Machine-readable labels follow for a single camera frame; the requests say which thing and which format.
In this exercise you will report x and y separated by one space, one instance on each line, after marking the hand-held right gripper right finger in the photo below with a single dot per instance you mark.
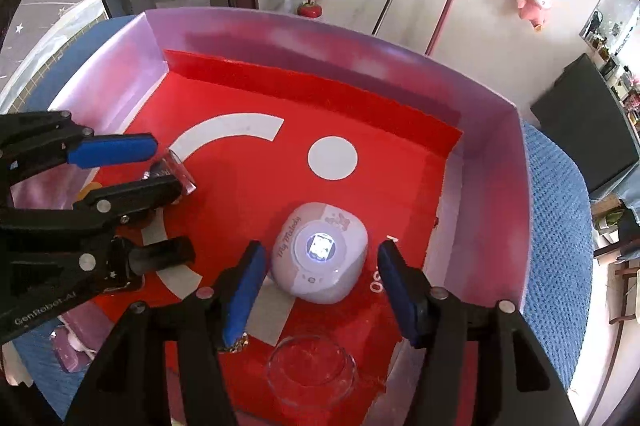
400 291

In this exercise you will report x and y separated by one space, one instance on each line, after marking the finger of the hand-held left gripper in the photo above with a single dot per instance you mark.
110 149
145 193

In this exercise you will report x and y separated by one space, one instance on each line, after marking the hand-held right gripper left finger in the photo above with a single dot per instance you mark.
245 291

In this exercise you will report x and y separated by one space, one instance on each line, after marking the glitter bottle with red cap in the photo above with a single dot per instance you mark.
182 176

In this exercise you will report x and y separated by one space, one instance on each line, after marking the gold studded cylinder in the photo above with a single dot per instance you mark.
240 345

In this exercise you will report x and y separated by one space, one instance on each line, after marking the lilac round hand warmer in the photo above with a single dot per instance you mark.
300 281

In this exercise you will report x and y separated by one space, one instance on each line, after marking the black nail polish bottle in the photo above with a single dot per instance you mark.
165 253

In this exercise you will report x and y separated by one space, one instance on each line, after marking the clear glass cup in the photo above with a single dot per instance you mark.
320 376

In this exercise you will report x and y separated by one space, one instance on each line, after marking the purple cardboard box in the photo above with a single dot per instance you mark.
475 155

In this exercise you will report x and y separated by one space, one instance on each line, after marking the red paper sheet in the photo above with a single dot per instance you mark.
250 206

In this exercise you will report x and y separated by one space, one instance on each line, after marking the red fire extinguisher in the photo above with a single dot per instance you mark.
310 8

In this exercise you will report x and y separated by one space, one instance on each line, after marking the dresser table with dark cloth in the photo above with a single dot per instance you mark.
585 120

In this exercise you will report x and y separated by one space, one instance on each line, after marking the pink stick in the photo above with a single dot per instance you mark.
447 5

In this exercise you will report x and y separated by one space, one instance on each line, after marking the row of cosmetic bottles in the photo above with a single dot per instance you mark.
627 80

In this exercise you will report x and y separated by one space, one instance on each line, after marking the pink plush animal with horns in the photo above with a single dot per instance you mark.
535 0

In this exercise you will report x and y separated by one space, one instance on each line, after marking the wall mirror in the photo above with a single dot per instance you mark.
607 13

